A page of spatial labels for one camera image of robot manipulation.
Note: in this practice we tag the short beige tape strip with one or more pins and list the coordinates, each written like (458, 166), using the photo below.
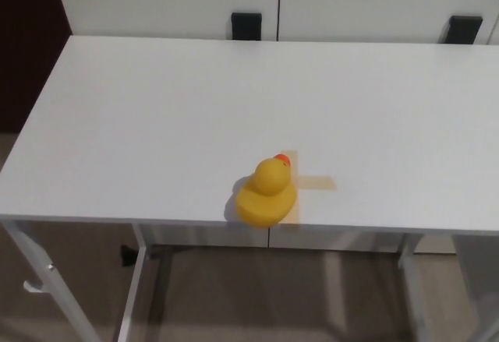
(319, 183)

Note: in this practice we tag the black panel bracket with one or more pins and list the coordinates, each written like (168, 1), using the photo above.
(464, 30)
(245, 26)

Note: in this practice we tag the yellow rubber duck toy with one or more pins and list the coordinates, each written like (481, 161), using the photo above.
(265, 202)

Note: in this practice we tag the white metal desk leg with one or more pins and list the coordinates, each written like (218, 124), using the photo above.
(134, 279)
(415, 279)

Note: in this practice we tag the white desk leg with hook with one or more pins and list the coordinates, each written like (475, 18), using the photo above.
(39, 276)

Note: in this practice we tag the dark maroon door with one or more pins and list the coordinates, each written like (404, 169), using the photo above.
(27, 46)

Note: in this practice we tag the black panel foot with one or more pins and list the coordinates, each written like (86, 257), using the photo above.
(126, 256)

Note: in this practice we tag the white plastic hook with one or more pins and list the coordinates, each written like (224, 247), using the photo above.
(33, 287)

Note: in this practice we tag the wide grey desk leg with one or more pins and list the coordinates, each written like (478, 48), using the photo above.
(475, 272)

